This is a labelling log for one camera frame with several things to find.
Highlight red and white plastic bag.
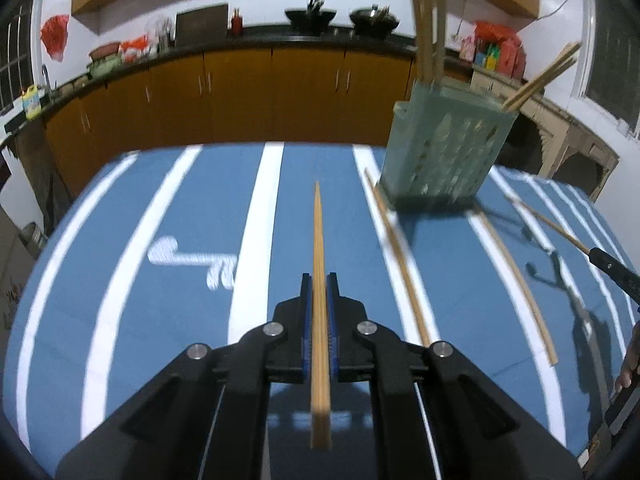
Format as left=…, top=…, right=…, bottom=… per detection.
left=121, top=35, right=151, bottom=61

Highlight black wok with lid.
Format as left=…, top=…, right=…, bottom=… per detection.
left=349, top=5, right=401, bottom=40

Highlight blue white striped tablecloth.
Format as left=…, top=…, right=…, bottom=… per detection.
left=2, top=142, right=640, bottom=480

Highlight barred window with white frame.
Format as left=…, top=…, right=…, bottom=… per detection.
left=0, top=0, right=36, bottom=116

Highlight yellow detergent bottle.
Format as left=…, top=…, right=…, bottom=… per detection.
left=22, top=85, right=43, bottom=120

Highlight wooden base cabinets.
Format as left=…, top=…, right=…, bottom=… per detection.
left=42, top=45, right=418, bottom=196

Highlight clear plastic bag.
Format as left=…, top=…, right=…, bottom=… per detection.
left=145, top=15, right=173, bottom=43

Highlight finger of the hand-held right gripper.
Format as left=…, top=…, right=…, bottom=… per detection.
left=588, top=247, right=640, bottom=306

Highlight wide window with white frame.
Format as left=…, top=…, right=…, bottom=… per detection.
left=580, top=0, right=640, bottom=141

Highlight black kitchen countertop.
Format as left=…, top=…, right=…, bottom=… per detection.
left=0, top=30, right=471, bottom=151

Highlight beige stone side counter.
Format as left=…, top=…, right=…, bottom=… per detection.
left=470, top=67, right=621, bottom=196

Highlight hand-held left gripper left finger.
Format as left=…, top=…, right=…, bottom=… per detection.
left=54, top=273, right=314, bottom=480

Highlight red crumpled plastic bag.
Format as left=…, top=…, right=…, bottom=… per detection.
left=472, top=20, right=521, bottom=43

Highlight red hanging plastic bag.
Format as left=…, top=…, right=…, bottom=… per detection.
left=40, top=15, right=70, bottom=61

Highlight black gas stove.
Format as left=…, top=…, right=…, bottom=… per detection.
left=285, top=30, right=418, bottom=43

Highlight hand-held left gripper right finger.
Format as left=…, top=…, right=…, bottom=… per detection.
left=326, top=273, right=585, bottom=480

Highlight person's right hand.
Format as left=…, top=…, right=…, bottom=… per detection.
left=614, top=320, right=640, bottom=395

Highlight dark wooden cutting board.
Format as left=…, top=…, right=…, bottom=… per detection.
left=174, top=4, right=230, bottom=45

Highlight green perforated utensil holder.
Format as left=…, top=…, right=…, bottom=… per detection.
left=378, top=82, right=519, bottom=211

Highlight black open wok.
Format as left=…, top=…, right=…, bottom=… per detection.
left=284, top=0, right=337, bottom=36

